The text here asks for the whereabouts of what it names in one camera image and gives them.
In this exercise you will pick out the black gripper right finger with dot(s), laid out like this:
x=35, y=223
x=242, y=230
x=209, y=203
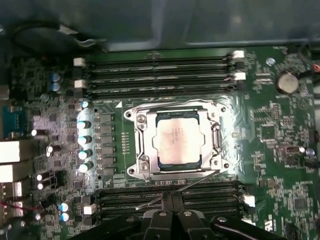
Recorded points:
x=190, y=225

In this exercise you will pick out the metal locking lever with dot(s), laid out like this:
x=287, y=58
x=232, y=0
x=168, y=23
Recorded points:
x=200, y=180
x=162, y=105

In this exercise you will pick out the black case fan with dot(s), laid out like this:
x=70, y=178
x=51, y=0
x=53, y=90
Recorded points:
x=37, y=37

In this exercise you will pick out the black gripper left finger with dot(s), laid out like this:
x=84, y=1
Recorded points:
x=157, y=225

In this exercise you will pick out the green motherboard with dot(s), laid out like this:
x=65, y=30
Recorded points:
x=275, y=150

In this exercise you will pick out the round coin battery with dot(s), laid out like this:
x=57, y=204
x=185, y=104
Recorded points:
x=287, y=82

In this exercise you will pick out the black RAM slot bank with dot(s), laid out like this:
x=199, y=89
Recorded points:
x=212, y=200
x=160, y=75

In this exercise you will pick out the CPU socket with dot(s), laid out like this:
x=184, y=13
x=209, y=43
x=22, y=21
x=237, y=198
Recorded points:
x=143, y=117

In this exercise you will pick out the metal socket cover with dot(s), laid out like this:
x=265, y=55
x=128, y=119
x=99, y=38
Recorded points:
x=152, y=140

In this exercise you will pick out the silver CPU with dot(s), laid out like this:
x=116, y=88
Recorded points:
x=178, y=142

